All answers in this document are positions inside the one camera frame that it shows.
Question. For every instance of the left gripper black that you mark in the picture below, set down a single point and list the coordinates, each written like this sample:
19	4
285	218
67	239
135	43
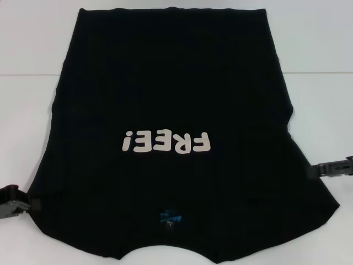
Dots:
12	194

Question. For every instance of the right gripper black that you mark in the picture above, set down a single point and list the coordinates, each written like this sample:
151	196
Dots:
342	168

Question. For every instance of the black shirt with FREE print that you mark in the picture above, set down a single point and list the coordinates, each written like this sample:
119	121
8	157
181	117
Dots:
165	82

